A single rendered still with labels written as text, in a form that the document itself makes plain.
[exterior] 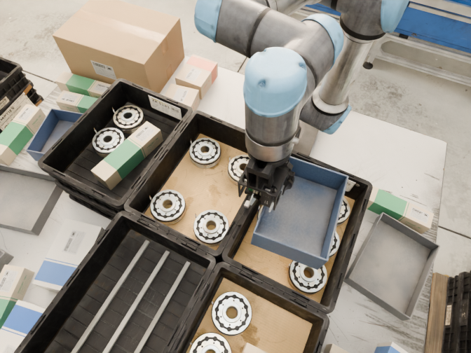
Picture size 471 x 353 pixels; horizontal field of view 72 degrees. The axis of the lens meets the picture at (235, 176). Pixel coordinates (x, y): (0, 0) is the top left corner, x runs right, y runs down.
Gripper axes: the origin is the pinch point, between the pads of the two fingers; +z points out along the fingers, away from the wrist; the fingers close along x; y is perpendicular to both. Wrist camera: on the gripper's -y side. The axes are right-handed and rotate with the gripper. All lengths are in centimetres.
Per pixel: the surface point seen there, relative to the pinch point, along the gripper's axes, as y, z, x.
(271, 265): 5.2, 30.2, 4.2
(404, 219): -31, 42, 39
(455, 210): -97, 121, 88
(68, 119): -17, 33, -90
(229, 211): -4.6, 28.6, -13.4
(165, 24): -64, 17, -69
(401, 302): -5, 46, 44
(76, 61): -39, 24, -99
